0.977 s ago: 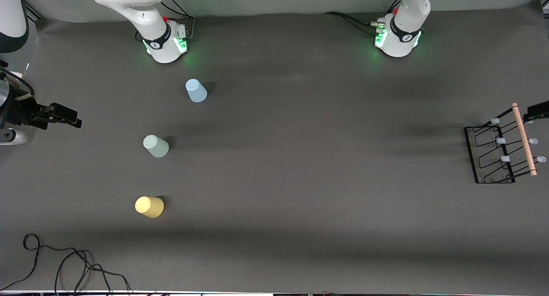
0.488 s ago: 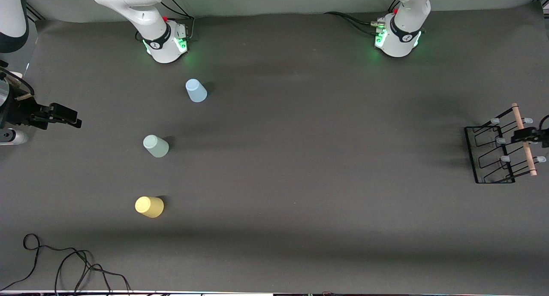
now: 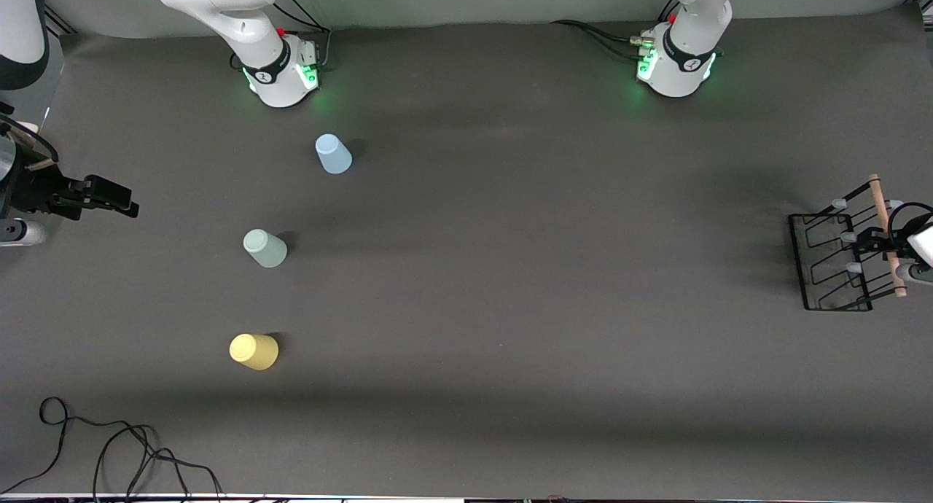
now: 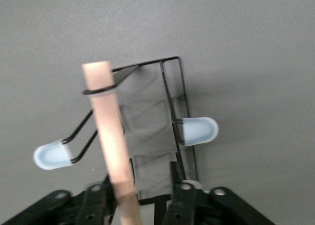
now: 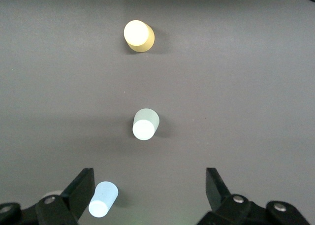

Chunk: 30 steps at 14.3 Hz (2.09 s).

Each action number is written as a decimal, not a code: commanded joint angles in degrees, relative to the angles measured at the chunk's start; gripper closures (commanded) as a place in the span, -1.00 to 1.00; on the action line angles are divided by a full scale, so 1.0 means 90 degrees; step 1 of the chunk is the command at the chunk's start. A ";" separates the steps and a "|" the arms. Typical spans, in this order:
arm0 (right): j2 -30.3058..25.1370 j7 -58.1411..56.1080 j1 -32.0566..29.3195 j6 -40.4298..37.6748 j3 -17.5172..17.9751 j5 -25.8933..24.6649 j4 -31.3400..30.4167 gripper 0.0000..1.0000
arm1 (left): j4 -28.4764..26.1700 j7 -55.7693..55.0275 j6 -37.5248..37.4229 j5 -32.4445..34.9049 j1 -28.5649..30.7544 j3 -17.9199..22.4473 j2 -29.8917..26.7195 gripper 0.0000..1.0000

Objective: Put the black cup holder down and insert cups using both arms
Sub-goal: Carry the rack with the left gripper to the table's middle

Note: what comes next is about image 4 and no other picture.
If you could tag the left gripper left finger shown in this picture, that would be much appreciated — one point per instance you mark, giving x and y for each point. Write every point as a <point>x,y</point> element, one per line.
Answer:
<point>98,205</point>

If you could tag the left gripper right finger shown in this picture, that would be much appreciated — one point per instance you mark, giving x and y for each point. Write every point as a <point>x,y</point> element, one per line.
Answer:
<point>184,205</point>

